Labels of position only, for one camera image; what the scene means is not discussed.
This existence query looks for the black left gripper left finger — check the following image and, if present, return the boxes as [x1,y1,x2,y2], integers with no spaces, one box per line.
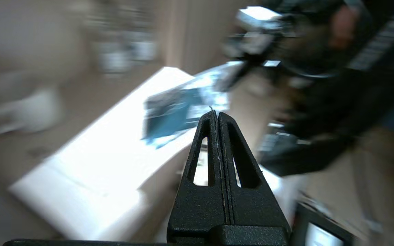
[167,110,227,240]

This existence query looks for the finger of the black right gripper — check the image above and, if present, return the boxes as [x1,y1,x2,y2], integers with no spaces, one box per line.
[218,61,250,92]

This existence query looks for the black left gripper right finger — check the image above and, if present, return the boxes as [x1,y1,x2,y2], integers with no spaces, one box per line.
[219,112,289,226]

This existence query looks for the blue horse print pouch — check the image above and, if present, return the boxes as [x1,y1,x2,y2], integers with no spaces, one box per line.
[142,63,242,149]

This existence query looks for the brown shelf unit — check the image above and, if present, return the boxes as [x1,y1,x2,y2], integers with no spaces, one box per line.
[0,0,252,171]

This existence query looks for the white ribbed mug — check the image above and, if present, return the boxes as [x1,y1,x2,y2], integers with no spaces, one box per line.
[0,87,62,135]

